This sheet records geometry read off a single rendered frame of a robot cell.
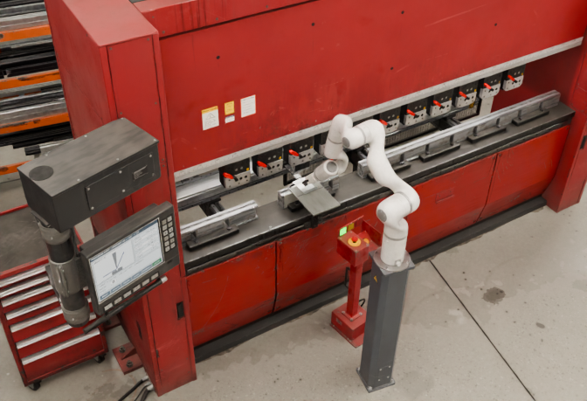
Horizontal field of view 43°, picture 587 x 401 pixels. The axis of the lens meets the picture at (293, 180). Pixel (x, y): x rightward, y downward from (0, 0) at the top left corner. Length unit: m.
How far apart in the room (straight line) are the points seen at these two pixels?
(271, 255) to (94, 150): 1.61
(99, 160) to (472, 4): 2.35
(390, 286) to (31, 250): 1.87
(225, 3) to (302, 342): 2.28
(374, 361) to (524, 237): 1.84
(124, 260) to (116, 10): 1.05
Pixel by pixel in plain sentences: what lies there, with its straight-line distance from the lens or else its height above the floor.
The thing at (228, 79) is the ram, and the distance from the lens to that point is 3.59.
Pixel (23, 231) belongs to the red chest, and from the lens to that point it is 4.22.
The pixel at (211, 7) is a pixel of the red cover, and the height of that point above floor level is 2.24.
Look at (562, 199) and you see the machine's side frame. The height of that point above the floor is 0.13.
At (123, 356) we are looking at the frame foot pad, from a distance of 4.72.
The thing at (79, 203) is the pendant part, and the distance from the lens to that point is 2.94.
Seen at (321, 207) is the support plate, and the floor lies 1.00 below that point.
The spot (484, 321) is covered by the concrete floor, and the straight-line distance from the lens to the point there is 5.03.
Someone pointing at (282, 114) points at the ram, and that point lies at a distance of 3.87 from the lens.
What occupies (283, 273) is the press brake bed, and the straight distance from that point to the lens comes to 4.46.
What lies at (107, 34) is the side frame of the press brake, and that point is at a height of 2.30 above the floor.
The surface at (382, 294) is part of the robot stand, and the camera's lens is 3.92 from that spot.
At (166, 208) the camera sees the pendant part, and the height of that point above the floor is 1.60.
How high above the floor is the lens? 3.70
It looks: 39 degrees down
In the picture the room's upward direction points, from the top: 1 degrees clockwise
